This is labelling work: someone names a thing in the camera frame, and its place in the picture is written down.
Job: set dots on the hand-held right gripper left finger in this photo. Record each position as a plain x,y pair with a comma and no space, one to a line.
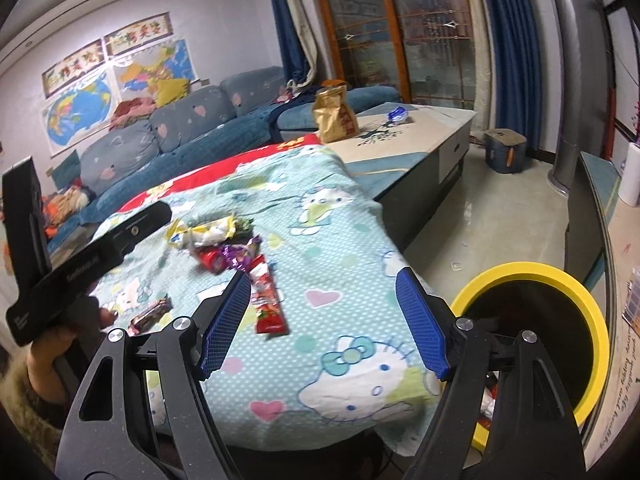
225,325

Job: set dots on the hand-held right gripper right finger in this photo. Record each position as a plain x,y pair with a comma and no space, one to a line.
420,325

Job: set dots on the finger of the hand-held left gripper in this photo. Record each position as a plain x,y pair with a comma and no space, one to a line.
142,225

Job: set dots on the long red snack wrapper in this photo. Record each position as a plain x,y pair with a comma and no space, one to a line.
267,300

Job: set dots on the yellow and white wrapper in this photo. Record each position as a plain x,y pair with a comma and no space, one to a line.
205,232

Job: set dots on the small red wrapper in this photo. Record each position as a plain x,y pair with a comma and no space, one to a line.
210,258

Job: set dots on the purple wrapper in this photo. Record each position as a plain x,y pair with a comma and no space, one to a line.
240,252

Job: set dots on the brown chocolate bar wrapper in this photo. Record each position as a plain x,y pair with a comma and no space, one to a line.
150,316

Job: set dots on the yellow rimmed black trash bin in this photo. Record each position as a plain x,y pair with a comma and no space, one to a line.
597,320

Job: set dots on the person's left forearm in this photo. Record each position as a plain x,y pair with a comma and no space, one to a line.
25,410

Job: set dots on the person's left hand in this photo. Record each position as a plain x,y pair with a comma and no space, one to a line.
60,355

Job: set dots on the orange clothes pile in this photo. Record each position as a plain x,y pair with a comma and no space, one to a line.
67,207

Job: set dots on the grey heart print cushion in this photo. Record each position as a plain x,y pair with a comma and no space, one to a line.
117,157
192,117
252,90

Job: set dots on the cartoon cat printed blanket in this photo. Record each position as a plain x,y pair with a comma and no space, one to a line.
340,280

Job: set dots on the pink clothes pile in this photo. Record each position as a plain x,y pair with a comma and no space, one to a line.
132,112

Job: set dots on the red blanket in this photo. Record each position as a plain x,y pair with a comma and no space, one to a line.
240,162

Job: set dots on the blue sofa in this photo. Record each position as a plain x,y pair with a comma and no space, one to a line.
220,135

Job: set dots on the world map poster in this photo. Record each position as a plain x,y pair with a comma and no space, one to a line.
75,115

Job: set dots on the yellow pillow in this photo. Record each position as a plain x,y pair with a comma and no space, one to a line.
172,92

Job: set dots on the country map poster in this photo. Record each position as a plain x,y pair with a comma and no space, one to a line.
150,67

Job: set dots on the beige coffee table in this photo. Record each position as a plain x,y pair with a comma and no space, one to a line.
425,145

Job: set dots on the pile of seed shells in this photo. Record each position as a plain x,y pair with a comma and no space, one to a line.
377,137

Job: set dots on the blue box stool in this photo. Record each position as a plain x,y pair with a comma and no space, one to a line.
505,152

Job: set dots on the television stand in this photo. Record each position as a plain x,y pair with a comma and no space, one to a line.
595,220

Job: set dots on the blue and white packet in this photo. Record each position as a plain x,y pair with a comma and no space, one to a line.
399,115

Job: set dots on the gold paper bag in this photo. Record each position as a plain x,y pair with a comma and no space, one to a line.
335,115

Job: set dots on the blue curtain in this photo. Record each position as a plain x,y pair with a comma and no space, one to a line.
515,50
285,25

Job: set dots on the beige curtain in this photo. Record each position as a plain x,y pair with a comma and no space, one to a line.
305,25

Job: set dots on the white ribbed vase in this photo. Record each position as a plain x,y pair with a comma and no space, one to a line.
631,175

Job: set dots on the silver tower air conditioner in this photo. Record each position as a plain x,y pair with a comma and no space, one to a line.
575,85

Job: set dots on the wooden sliding glass door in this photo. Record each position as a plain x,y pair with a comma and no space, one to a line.
400,30

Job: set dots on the embroidered wall picture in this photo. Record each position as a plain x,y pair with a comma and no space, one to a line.
72,67
137,35

